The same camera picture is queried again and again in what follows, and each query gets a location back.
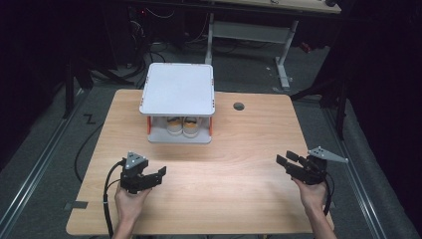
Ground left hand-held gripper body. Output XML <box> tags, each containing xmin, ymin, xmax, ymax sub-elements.
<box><xmin>118</xmin><ymin>150</ymin><xmax>163</xmax><ymax>195</ymax></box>

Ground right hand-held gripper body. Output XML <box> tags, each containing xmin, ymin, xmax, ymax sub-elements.
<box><xmin>286</xmin><ymin>145</ymin><xmax>349</xmax><ymax>186</ymax></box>

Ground white shoe rack orange posts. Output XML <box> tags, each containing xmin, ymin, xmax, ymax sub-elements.
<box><xmin>138</xmin><ymin>62</ymin><xmax>217</xmax><ymax>145</ymax></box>

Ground person's right hand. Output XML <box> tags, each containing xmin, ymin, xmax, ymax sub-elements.
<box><xmin>292</xmin><ymin>177</ymin><xmax>329</xmax><ymax>213</ymax></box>

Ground person's left hand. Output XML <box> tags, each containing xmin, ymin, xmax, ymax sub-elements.
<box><xmin>113</xmin><ymin>183</ymin><xmax>152</xmax><ymax>224</ymax></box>

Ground black stand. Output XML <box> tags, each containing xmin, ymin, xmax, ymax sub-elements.
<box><xmin>291</xmin><ymin>74</ymin><xmax>350</xmax><ymax>140</ymax></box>
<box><xmin>62</xmin><ymin>54</ymin><xmax>95</xmax><ymax>120</ymax></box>

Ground grey tape strip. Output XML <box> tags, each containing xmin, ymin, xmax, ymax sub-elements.
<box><xmin>64</xmin><ymin>200</ymin><xmax>90</xmax><ymax>211</ymax></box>

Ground white-framed wooden desk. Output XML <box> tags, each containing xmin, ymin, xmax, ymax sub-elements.
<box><xmin>185</xmin><ymin>0</ymin><xmax>342</xmax><ymax>93</ymax></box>

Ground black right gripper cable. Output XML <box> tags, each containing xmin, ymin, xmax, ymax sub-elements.
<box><xmin>321</xmin><ymin>177</ymin><xmax>335</xmax><ymax>217</ymax></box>

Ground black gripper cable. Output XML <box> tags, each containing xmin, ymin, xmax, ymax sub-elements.
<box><xmin>102</xmin><ymin>158</ymin><xmax>127</xmax><ymax>239</ymax></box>
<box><xmin>321</xmin><ymin>177</ymin><xmax>335</xmax><ymax>217</ymax></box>

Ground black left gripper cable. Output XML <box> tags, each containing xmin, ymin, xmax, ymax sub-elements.
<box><xmin>102</xmin><ymin>158</ymin><xmax>127</xmax><ymax>239</ymax></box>

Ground metal floor rail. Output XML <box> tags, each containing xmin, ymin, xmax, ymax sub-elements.
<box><xmin>0</xmin><ymin>89</ymin><xmax>88</xmax><ymax>235</ymax></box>
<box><xmin>321</xmin><ymin>109</ymin><xmax>388</xmax><ymax>239</ymax></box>

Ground black cable on floor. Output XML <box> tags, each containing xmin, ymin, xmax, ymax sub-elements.
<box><xmin>74</xmin><ymin>121</ymin><xmax>105</xmax><ymax>183</ymax></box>

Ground tangle of dark cables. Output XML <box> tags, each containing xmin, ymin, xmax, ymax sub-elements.
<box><xmin>128</xmin><ymin>6</ymin><xmax>177</xmax><ymax>79</ymax></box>

